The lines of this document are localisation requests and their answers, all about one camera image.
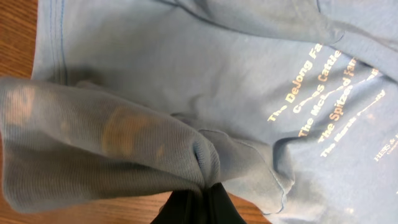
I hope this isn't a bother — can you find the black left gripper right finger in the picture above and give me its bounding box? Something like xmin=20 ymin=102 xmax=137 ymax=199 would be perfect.
xmin=205 ymin=183 xmax=246 ymax=224

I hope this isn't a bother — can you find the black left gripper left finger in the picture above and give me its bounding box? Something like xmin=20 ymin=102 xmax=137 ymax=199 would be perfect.
xmin=151 ymin=190 xmax=205 ymax=224

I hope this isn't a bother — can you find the light blue t-shirt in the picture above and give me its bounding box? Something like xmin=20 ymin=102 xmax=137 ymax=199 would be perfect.
xmin=1 ymin=0 xmax=397 ymax=223

